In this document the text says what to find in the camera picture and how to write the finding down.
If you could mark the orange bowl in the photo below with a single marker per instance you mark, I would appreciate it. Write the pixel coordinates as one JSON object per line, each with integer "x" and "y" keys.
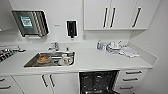
{"x": 43, "y": 59}

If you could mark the white two-door base cabinet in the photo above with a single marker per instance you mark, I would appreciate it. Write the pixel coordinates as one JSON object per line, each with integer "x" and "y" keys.
{"x": 33, "y": 85}

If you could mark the chrome faucet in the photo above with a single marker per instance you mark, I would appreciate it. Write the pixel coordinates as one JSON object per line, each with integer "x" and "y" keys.
{"x": 54, "y": 46}

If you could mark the narrow white drawer cabinet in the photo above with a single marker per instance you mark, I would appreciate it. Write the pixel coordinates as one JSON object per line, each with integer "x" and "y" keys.
{"x": 131, "y": 80}

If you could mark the white wall cabinet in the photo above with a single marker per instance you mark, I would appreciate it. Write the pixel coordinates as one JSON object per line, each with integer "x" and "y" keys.
{"x": 120, "y": 15}

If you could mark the small white cup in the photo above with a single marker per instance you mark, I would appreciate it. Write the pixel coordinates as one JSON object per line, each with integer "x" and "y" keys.
{"x": 104, "y": 46}

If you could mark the steel paper towel dispenser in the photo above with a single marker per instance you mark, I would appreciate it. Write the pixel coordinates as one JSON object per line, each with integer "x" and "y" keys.
{"x": 30, "y": 23}

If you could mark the stack of white dishes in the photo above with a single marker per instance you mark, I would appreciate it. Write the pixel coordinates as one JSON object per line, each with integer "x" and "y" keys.
{"x": 114, "y": 47}

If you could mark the small white wall plate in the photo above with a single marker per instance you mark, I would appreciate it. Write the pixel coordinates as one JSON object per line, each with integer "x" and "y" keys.
{"x": 56, "y": 25}

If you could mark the wide white drawer cabinet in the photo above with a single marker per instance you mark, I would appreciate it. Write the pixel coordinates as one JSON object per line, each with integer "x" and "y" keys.
{"x": 8, "y": 86}

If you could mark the dish rack with items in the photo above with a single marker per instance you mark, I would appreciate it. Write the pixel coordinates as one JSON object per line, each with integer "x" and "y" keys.
{"x": 8, "y": 53}

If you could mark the stainless steel dishwasher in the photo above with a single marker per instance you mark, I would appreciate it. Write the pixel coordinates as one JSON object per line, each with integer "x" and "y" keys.
{"x": 98, "y": 82}

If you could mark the white mug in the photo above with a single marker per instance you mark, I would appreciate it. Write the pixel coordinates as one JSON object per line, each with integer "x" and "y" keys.
{"x": 66, "y": 59}

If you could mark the steel sink basin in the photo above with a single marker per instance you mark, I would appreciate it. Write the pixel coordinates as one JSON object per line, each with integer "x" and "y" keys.
{"x": 31, "y": 62}

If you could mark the small dish soap bottle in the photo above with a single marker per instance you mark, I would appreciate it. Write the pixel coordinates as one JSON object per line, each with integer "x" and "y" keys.
{"x": 67, "y": 49}

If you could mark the black soap dispenser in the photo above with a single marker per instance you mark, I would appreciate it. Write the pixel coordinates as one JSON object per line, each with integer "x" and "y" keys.
{"x": 71, "y": 29}

